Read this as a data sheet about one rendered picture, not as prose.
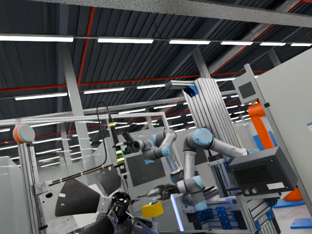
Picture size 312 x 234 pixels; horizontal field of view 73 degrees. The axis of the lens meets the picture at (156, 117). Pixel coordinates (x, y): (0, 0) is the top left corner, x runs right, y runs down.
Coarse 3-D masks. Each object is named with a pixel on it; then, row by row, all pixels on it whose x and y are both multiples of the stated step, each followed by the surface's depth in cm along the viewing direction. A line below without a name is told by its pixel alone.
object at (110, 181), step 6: (108, 168) 157; (114, 168) 155; (102, 174) 153; (108, 174) 152; (114, 174) 150; (102, 180) 150; (108, 180) 148; (114, 180) 145; (120, 180) 143; (102, 186) 146; (108, 186) 144; (114, 186) 141; (120, 186) 139; (108, 192) 141
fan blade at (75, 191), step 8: (64, 184) 127; (72, 184) 128; (80, 184) 129; (64, 192) 124; (72, 192) 125; (80, 192) 126; (88, 192) 127; (96, 192) 128; (64, 200) 122; (72, 200) 123; (80, 200) 124; (88, 200) 125; (96, 200) 126; (56, 208) 119; (64, 208) 120; (72, 208) 122; (80, 208) 123; (88, 208) 124; (96, 208) 125; (56, 216) 117
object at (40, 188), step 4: (36, 184) 151; (40, 184) 150; (44, 184) 149; (48, 184) 152; (36, 188) 150; (40, 188) 150; (44, 188) 149; (48, 188) 150; (52, 188) 154; (36, 192) 150; (40, 192) 149; (44, 192) 154
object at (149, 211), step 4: (148, 204) 182; (152, 204) 173; (156, 204) 172; (160, 204) 175; (144, 208) 176; (148, 208) 173; (152, 208) 169; (156, 208) 171; (160, 208) 173; (144, 212) 177; (148, 212) 173; (152, 212) 169; (156, 212) 170; (160, 212) 172; (144, 216) 177; (148, 216) 173; (152, 216) 170
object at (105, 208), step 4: (100, 196) 128; (104, 196) 129; (100, 200) 128; (108, 200) 129; (100, 204) 127; (104, 204) 127; (108, 204) 128; (100, 208) 126; (104, 208) 127; (104, 212) 126
